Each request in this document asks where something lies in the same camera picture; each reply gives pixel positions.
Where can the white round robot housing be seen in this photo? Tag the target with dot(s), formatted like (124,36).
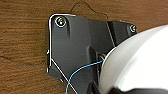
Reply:
(140,60)

